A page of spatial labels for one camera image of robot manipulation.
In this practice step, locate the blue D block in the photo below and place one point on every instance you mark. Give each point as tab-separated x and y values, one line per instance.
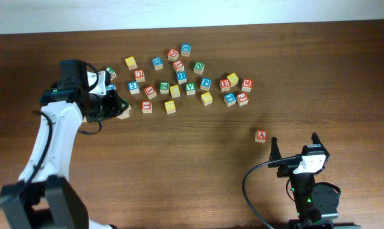
157	63

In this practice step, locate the blue H block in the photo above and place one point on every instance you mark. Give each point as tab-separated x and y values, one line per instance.
181	77

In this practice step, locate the red I block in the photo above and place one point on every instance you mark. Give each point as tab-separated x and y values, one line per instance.
146	107

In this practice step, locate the blue P block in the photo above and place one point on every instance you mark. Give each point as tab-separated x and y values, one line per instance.
205	84

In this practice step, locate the green R block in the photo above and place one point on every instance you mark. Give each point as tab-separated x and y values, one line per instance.
126	110

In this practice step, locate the green N block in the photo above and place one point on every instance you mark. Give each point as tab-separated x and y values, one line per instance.
199	68

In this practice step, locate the yellow block top left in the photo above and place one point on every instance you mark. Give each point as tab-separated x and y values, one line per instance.
131	63

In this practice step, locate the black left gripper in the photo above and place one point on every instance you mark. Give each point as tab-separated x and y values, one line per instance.
114	104

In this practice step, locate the yellow S block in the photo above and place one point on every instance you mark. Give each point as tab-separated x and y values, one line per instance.
206	98
170	107

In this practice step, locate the blue 5 block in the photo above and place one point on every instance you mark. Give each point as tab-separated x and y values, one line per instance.
133	87

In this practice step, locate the yellow block near E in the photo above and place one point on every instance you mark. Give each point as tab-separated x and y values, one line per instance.
233	79

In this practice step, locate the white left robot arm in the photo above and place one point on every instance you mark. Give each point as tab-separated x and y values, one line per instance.
43	196

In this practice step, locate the yellow block centre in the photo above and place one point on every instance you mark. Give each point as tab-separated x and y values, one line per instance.
174	91

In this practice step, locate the red C block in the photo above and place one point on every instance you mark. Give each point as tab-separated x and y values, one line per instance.
173	55

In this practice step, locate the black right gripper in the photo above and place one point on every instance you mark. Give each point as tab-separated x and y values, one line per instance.
285	167

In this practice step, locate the red U block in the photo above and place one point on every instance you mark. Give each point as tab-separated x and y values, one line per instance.
139	75

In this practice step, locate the red Y block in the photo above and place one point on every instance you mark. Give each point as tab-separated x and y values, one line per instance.
150	92

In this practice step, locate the green J block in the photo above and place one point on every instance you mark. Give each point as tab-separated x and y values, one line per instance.
112	72

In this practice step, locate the green Z block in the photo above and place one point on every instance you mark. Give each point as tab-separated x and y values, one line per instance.
164	87

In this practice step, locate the blue T block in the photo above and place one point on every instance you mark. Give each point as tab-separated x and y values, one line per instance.
230	99

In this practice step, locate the red E block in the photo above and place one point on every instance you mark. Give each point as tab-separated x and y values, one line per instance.
224	85

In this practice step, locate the red A block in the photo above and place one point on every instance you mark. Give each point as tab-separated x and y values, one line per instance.
261	136

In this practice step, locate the green V block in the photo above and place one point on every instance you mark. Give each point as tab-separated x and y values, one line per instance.
190	89

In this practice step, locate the red X block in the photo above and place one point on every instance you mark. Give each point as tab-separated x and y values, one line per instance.
178	66

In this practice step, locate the blue X block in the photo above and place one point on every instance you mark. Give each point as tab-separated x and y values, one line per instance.
185	50

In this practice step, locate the red M block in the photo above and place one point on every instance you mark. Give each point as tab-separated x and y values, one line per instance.
247	85

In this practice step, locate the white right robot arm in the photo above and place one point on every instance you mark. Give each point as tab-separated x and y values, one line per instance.
316	203

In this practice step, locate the red 3 block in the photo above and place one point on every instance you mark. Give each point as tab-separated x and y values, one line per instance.
242	99

